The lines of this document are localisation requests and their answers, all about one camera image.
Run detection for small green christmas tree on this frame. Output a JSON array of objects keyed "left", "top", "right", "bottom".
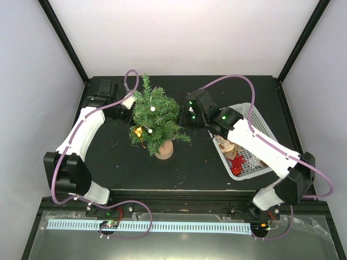
[{"left": 129, "top": 74, "right": 191, "bottom": 156}]

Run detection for white ball string lights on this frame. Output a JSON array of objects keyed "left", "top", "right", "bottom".
[{"left": 143, "top": 87, "right": 166, "bottom": 134}]

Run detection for white plastic perforated basket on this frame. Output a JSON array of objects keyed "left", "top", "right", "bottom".
[{"left": 210, "top": 108, "right": 276, "bottom": 181}]

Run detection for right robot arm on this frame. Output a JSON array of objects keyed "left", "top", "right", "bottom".
[{"left": 179, "top": 89, "right": 316, "bottom": 218}]

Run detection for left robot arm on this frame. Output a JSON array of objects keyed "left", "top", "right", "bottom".
[{"left": 43, "top": 80, "right": 134, "bottom": 216}]

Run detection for wooden snowman ornament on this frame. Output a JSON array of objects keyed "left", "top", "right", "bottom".
[{"left": 214, "top": 135, "right": 235, "bottom": 153}]

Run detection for red star ornament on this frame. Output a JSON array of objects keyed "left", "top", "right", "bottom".
[{"left": 229, "top": 153, "right": 247, "bottom": 171}]

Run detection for red gift box ornament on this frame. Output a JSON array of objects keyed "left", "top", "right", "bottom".
[{"left": 230, "top": 166, "right": 243, "bottom": 176}]

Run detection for silver star ornament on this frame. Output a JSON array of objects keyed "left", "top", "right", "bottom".
[{"left": 248, "top": 155, "right": 263, "bottom": 171}]

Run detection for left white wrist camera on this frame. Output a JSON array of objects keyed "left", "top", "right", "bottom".
[{"left": 121, "top": 94, "right": 137, "bottom": 110}]

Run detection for white slotted cable duct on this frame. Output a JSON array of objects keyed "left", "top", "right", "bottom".
[{"left": 46, "top": 219, "right": 252, "bottom": 235}]

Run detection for right black frame post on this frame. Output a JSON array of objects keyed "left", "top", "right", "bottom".
[{"left": 277, "top": 0, "right": 331, "bottom": 84}]

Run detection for black frame post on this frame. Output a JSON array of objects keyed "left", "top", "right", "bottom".
[
  {"left": 38, "top": 0, "right": 89, "bottom": 83},
  {"left": 277, "top": 0, "right": 331, "bottom": 84}
]

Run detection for left black frame post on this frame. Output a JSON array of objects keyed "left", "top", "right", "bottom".
[{"left": 38, "top": 0, "right": 89, "bottom": 83}]

